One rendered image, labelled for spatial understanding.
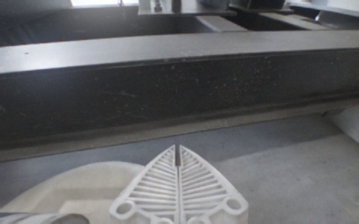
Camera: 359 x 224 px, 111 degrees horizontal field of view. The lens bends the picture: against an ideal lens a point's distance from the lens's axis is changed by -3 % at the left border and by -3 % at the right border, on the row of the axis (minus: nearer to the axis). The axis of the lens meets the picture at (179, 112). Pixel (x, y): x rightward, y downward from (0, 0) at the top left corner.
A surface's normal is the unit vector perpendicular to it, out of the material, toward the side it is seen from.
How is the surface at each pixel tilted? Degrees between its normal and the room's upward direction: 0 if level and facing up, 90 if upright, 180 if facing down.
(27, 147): 0
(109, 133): 0
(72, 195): 69
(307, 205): 0
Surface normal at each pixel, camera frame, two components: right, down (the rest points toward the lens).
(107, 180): 0.00, -0.71
